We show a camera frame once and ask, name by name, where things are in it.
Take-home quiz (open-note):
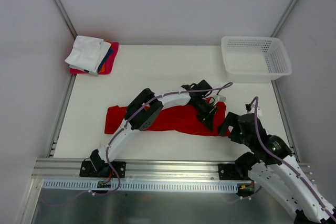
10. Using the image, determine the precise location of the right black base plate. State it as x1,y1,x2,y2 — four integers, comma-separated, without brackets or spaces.
217,163,250,181

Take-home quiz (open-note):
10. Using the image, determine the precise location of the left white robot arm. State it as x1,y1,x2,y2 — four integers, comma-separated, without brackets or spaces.
89,80,217,177

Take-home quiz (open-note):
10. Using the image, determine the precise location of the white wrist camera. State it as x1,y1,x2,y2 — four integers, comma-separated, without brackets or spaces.
213,95,226,103
245,103,262,116

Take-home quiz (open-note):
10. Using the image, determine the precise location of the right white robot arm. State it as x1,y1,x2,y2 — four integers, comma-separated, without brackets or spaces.
218,112,335,223

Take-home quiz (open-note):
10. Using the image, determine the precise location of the white slotted cable duct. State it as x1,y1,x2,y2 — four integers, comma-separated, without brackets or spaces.
43,179,238,194

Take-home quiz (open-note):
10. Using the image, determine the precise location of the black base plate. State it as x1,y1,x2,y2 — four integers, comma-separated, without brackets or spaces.
79,160,126,178
217,163,250,181

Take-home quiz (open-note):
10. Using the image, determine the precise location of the red t shirt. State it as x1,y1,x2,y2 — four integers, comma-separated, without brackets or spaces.
104,101,227,136

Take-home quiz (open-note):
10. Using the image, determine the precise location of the aluminium mounting rail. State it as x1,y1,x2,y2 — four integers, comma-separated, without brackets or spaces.
30,158,314,184

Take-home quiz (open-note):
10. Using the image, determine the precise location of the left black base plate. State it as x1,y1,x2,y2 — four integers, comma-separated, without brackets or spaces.
79,160,126,178

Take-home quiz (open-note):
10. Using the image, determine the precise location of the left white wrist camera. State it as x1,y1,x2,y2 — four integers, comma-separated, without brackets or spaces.
213,95,226,103

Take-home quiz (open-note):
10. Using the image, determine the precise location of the blue folded t shirt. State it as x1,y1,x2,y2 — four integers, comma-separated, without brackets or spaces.
97,48,113,73

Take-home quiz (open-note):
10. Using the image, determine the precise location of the white plastic basket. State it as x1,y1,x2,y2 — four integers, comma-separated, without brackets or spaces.
221,36,292,83

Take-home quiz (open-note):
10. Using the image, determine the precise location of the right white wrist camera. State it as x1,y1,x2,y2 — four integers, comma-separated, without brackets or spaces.
245,103,262,116

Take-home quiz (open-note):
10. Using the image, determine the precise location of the white folded t shirt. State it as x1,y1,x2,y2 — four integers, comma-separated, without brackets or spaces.
65,35,111,74

